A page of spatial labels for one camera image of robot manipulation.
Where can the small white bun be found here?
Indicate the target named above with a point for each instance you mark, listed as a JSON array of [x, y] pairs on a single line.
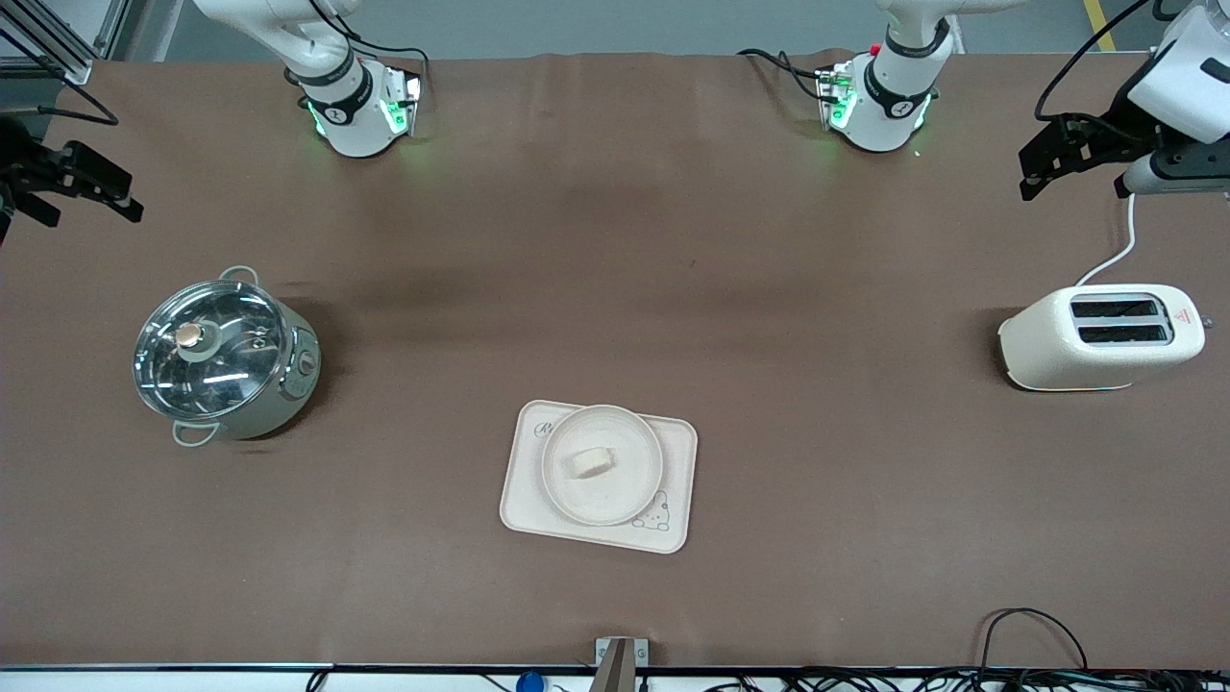
[[588, 463]]

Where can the glass pot lid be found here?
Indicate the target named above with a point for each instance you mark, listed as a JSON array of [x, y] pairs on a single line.
[[226, 375]]

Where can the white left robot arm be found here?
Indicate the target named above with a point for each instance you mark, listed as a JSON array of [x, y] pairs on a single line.
[[889, 115]]

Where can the grey metal camera mount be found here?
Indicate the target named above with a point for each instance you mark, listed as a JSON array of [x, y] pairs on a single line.
[[620, 663]]

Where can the cream two-slot toaster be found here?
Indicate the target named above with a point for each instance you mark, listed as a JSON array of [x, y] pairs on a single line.
[[1057, 356]]

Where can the cream round plate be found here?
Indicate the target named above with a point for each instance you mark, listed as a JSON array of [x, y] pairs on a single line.
[[615, 500]]

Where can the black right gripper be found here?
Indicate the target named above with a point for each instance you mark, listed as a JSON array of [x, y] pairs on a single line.
[[21, 165]]

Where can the aluminium frame profile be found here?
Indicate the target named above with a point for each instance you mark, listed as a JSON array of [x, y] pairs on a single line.
[[67, 63]]

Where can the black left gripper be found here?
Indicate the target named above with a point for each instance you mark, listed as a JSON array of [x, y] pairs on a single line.
[[1118, 132]]

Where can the grey electric cooking pot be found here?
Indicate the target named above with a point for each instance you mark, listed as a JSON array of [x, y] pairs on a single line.
[[298, 389]]

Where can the cream rabbit print tray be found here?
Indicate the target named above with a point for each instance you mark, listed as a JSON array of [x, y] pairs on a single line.
[[519, 509]]

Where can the blue round cap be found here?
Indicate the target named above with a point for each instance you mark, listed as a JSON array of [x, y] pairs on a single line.
[[529, 683]]

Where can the brown table cloth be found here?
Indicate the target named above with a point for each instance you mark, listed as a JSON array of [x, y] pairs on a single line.
[[769, 240]]

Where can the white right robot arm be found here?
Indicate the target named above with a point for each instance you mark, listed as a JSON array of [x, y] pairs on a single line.
[[356, 125]]

